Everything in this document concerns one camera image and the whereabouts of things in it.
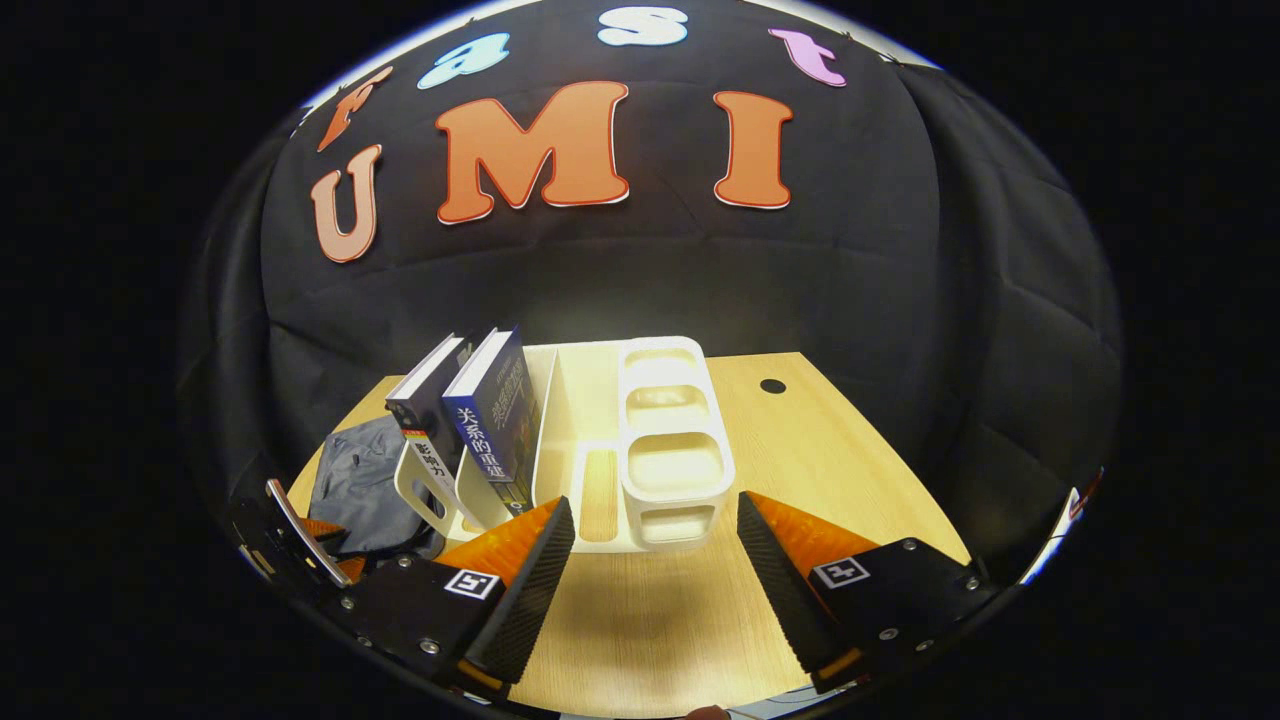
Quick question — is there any blue cover book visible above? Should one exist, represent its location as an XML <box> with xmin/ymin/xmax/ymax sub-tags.
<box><xmin>442</xmin><ymin>325</ymin><xmax>542</xmax><ymax>517</ymax></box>

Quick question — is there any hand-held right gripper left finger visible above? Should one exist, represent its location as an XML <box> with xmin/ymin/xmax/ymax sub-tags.
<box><xmin>340</xmin><ymin>497</ymin><xmax>577</xmax><ymax>691</ymax></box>

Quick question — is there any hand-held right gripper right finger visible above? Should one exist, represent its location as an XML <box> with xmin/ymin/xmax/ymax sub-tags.
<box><xmin>737</xmin><ymin>490</ymin><xmax>1001</xmax><ymax>693</ymax></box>

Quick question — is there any grey schoolbag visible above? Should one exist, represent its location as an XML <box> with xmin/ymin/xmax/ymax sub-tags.
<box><xmin>308</xmin><ymin>415</ymin><xmax>446</xmax><ymax>561</ymax></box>

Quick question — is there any white bookshelf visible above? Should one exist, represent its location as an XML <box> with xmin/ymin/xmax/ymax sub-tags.
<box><xmin>395</xmin><ymin>337</ymin><xmax>737</xmax><ymax>554</ymax></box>

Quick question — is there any black and white cover book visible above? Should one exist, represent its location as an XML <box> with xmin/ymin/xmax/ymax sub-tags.
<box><xmin>385</xmin><ymin>335</ymin><xmax>477</xmax><ymax>486</ymax></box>

